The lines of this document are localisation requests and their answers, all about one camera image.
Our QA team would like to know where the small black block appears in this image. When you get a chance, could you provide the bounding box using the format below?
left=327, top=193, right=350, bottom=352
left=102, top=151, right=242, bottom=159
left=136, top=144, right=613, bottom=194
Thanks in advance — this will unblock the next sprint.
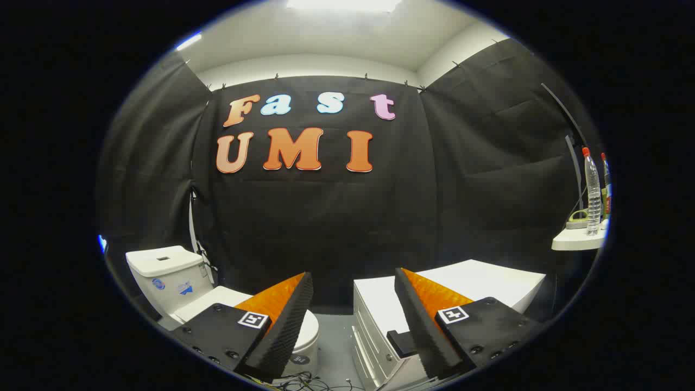
left=387, top=330, right=419, bottom=359

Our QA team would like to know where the white shelf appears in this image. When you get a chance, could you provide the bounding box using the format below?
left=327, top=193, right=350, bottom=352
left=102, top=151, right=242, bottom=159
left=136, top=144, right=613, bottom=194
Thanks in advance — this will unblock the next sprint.
left=552, top=217, right=610, bottom=251

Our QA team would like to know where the clear water bottle red cap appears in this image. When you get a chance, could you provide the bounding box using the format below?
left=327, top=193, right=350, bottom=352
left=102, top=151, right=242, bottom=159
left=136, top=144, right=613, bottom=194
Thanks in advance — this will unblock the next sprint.
left=582, top=147, right=602, bottom=237

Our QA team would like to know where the ceiling light panel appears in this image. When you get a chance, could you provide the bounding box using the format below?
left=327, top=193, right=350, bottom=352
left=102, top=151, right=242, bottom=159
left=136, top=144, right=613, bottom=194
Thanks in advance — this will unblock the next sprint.
left=286, top=0, right=402, bottom=12

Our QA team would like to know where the black backdrop cloth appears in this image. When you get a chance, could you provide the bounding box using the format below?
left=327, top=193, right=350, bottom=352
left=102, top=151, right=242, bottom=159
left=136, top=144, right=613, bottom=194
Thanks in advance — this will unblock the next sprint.
left=97, top=38, right=603, bottom=316

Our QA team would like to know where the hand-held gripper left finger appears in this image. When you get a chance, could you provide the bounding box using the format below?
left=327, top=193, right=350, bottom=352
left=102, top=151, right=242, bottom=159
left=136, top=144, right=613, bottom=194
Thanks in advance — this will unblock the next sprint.
left=171, top=272, right=314, bottom=381

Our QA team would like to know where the white drawer cabinet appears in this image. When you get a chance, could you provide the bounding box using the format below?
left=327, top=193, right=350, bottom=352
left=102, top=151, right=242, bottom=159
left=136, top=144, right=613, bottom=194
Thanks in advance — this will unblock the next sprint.
left=350, top=259, right=546, bottom=390

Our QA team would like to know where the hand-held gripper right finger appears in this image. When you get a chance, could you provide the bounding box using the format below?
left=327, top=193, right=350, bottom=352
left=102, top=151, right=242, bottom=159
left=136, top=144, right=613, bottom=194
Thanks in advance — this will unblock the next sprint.
left=394, top=267, right=544, bottom=381

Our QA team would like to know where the white toilet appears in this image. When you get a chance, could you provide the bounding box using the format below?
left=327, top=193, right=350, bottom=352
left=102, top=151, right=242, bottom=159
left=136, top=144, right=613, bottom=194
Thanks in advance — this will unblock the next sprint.
left=126, top=245, right=320, bottom=379

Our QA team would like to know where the bundle of black cables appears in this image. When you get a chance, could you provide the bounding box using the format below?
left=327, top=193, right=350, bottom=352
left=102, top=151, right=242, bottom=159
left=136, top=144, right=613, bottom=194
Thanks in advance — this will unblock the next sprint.
left=261, top=371, right=370, bottom=391

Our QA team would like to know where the dark bottle red cap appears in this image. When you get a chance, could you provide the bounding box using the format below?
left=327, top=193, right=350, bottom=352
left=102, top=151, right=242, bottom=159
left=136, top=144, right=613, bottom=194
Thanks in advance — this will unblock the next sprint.
left=601, top=153, right=613, bottom=220

